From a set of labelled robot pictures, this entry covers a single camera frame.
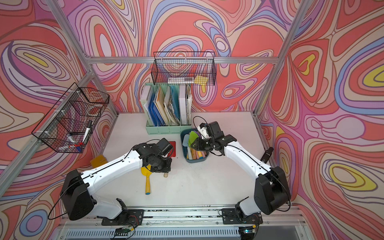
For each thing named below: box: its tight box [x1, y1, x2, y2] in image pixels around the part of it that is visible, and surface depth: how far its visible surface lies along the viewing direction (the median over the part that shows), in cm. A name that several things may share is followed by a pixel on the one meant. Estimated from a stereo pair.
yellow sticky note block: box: [90, 154, 109, 168], surface depth 95 cm
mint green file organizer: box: [140, 82, 192, 135], surface depth 101 cm
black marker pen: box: [82, 120, 93, 144], surface depth 70 cm
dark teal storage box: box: [180, 128, 210, 164], surface depth 95 cm
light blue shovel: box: [182, 134, 193, 160], surface depth 98 cm
